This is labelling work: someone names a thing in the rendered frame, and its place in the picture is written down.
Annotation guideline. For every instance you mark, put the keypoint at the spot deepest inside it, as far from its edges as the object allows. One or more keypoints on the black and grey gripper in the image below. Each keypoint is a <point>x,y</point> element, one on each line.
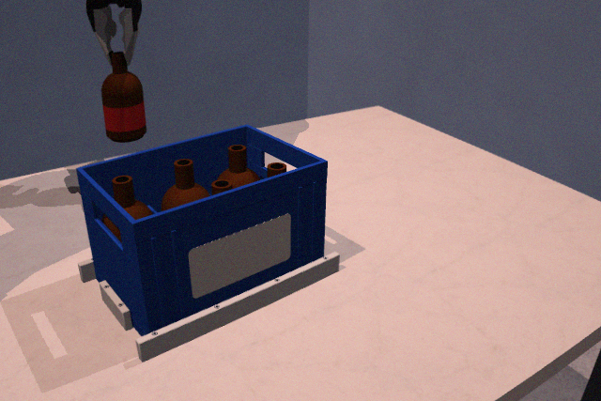
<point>98,12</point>

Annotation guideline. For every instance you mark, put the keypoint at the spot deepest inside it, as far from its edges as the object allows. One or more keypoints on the dark blue plastic crate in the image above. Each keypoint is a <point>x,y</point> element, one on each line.
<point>181,261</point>

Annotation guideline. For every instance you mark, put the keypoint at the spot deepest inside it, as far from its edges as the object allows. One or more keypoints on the grey metal rail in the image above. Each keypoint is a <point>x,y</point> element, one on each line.
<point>191,327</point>

